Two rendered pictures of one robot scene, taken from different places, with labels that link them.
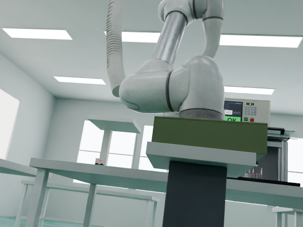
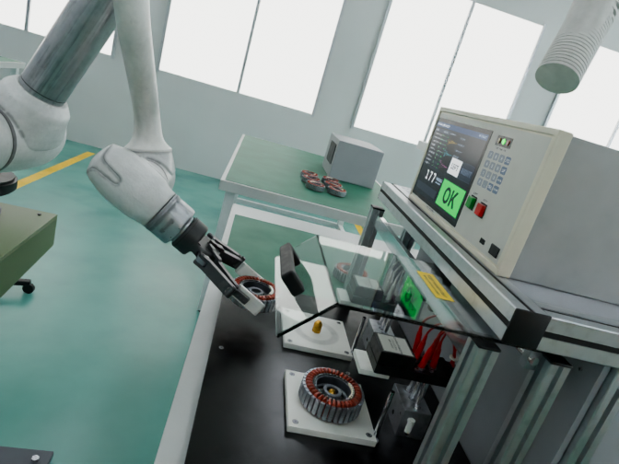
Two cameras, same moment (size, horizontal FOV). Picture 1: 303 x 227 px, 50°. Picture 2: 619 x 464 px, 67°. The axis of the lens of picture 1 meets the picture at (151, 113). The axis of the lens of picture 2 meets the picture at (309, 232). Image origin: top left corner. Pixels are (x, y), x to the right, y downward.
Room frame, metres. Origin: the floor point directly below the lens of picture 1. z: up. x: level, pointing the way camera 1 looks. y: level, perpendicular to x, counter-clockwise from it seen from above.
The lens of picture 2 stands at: (1.50, -1.23, 1.28)
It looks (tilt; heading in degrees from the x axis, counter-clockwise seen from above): 17 degrees down; 69
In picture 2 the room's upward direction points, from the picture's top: 17 degrees clockwise
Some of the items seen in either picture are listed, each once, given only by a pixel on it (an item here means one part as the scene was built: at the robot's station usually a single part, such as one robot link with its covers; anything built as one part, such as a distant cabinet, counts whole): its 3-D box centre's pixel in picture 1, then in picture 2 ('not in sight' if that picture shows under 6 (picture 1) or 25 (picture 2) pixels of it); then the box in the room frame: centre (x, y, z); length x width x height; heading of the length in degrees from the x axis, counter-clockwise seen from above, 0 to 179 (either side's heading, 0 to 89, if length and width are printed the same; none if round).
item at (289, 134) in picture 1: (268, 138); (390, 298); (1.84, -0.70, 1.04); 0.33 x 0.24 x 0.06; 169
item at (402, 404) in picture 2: not in sight; (407, 410); (2.00, -0.64, 0.80); 0.08 x 0.05 x 0.06; 79
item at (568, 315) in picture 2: not in sight; (526, 260); (2.19, -0.56, 1.09); 0.68 x 0.44 x 0.05; 79
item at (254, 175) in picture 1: (252, 177); (331, 393); (1.85, -0.62, 0.80); 0.11 x 0.11 x 0.04
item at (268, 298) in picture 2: not in sight; (255, 294); (1.75, -0.35, 0.84); 0.11 x 0.11 x 0.04
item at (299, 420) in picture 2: not in sight; (327, 405); (1.85, -0.62, 0.78); 0.15 x 0.15 x 0.01; 79
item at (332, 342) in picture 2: not in sight; (315, 333); (1.90, -0.38, 0.78); 0.15 x 0.15 x 0.01; 79
